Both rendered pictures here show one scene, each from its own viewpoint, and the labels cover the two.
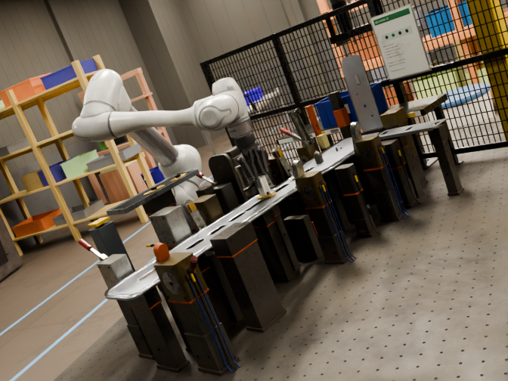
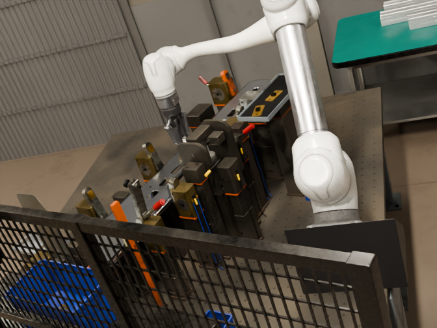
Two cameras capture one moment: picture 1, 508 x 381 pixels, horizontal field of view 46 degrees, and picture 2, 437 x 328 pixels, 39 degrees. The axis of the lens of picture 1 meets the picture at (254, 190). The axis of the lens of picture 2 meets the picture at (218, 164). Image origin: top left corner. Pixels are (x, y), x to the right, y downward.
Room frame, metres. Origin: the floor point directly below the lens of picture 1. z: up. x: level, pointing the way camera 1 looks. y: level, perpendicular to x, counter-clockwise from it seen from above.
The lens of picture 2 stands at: (4.47, -0.24, 2.16)
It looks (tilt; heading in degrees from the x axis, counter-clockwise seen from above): 28 degrees down; 172
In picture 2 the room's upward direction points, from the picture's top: 19 degrees counter-clockwise
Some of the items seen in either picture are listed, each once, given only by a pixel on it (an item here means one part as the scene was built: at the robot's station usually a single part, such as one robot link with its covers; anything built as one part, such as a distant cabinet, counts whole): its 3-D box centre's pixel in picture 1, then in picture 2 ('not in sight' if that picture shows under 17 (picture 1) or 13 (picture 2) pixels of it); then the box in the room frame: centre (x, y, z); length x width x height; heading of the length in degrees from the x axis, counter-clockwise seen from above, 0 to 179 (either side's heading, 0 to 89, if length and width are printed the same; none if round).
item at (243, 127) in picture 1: (240, 128); (167, 98); (2.18, -0.04, 1.28); 0.09 x 0.09 x 0.06
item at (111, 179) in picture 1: (110, 142); not in sight; (9.85, 1.88, 0.93); 1.44 x 1.34 x 1.86; 61
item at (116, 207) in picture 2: (326, 157); (140, 261); (2.67, -0.36, 0.95); 0.03 x 0.01 x 0.50; 131
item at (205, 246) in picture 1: (265, 199); (190, 155); (2.16, -0.03, 1.00); 1.38 x 0.22 x 0.02; 131
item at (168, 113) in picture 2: (247, 146); (173, 114); (2.18, -0.04, 1.20); 0.08 x 0.07 x 0.09; 131
